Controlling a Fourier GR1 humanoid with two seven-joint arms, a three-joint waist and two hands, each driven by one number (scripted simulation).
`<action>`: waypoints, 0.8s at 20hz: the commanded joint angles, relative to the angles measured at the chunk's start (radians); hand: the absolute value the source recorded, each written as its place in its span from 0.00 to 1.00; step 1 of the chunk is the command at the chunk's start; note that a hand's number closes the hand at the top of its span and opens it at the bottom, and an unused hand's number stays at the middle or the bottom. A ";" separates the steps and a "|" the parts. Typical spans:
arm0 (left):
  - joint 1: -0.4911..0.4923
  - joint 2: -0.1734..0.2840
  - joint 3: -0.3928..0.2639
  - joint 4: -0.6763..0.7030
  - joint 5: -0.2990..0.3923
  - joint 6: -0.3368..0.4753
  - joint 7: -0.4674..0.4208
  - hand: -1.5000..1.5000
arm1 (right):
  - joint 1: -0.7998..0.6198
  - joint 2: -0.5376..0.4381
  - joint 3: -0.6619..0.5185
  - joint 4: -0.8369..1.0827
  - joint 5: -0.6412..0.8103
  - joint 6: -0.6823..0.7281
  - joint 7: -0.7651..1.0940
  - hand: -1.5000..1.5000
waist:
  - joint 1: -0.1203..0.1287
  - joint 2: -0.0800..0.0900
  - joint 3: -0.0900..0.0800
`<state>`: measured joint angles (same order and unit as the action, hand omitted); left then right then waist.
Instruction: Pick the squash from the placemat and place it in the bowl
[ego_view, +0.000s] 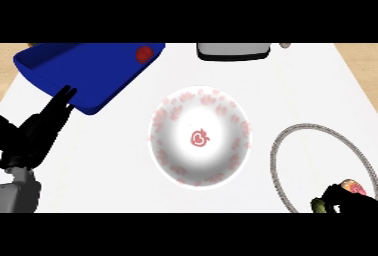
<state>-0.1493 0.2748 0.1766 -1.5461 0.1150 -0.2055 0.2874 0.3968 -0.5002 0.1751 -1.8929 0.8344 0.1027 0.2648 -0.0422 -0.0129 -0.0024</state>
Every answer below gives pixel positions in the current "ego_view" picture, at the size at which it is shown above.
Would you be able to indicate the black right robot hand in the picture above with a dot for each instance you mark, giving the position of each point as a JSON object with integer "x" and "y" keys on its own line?
{"x": 351, "y": 201}

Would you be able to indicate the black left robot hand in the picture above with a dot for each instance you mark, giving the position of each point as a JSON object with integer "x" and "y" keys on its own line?
{"x": 37, "y": 133}

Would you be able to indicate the green and pink squash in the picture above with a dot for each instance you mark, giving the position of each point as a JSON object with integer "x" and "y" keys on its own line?
{"x": 354, "y": 187}

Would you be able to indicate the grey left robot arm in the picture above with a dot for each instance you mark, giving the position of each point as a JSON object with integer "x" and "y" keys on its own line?
{"x": 16, "y": 195}

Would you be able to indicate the white bowl with pink print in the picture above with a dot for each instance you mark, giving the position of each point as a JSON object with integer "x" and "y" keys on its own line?
{"x": 199, "y": 137}

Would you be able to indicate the blue rectangular tray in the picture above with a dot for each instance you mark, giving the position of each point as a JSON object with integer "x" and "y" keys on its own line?
{"x": 82, "y": 71}

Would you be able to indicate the red round fruit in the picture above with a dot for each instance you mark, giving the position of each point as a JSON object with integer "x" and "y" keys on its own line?
{"x": 143, "y": 54}

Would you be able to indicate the grey and black appliance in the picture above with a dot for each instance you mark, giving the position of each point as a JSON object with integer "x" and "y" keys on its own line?
{"x": 233, "y": 50}

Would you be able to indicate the small beige object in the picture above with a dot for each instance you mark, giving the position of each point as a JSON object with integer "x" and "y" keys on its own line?
{"x": 285, "y": 45}

